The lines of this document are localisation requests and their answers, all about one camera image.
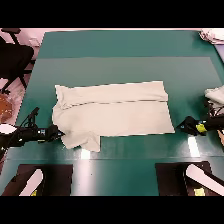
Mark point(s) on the black office chair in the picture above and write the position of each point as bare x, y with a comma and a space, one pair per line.
13, 58

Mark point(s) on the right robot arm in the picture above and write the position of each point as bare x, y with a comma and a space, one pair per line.
203, 176

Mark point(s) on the heap of clothes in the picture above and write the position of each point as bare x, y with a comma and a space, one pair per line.
213, 35

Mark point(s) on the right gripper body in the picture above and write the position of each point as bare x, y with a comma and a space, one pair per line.
193, 126

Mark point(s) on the white garment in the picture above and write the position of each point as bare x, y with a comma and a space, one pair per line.
216, 95

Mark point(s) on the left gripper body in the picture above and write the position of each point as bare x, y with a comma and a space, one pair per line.
53, 132

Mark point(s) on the white T-shirt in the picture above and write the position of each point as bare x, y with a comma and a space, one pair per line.
113, 113

